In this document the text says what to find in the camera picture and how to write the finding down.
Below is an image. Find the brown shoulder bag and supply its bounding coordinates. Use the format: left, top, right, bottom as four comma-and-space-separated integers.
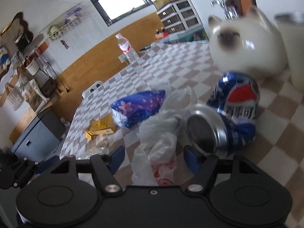
40, 77, 57, 98

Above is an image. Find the grey storage box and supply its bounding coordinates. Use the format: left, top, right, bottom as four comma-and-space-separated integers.
11, 110, 66, 162

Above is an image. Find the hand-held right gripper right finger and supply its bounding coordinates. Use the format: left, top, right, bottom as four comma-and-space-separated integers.
185, 146, 264, 193

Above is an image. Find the printed canvas tote bag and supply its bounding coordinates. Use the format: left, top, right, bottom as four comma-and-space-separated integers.
21, 79, 48, 112

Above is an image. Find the macrame wall rack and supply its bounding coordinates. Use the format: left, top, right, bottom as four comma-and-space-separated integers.
43, 3, 85, 41

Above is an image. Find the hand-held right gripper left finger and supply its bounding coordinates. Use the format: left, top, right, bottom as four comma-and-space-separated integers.
47, 146, 125, 194

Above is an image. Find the small brown framed stand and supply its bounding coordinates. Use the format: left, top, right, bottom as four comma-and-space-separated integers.
226, 0, 258, 19

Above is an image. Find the white drawer unit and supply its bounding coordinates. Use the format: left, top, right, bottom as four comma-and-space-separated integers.
157, 0, 202, 35

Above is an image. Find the clear water bottle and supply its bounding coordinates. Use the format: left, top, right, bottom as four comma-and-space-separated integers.
116, 34, 139, 64

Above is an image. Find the white cat figurine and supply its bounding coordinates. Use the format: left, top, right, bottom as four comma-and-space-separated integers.
208, 6, 288, 79

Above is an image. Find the purple plush toy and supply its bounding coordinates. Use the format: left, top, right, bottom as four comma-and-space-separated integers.
65, 8, 82, 21

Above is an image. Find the clear plastic packet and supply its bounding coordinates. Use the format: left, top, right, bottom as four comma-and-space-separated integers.
75, 133, 112, 159

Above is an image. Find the yellow cigarette box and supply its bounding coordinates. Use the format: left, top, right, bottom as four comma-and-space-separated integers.
85, 114, 117, 140

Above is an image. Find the brown white checkered tablecloth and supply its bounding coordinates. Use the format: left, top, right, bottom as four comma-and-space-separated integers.
59, 38, 304, 209

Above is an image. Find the white bucket bag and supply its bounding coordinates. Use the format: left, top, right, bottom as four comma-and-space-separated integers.
25, 57, 40, 76

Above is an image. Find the purple blue flowered packet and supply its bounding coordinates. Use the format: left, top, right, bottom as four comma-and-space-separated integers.
111, 90, 166, 129

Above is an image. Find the white cylindrical cup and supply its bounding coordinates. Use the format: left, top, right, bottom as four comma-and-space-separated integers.
274, 11, 304, 93

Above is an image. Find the crushed blue soda can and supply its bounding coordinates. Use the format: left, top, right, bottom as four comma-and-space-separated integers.
185, 71, 260, 158

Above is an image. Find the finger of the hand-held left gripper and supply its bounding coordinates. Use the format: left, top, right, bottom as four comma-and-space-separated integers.
9, 155, 60, 189

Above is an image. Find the white plastic bag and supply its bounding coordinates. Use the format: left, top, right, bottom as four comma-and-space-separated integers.
132, 87, 199, 187

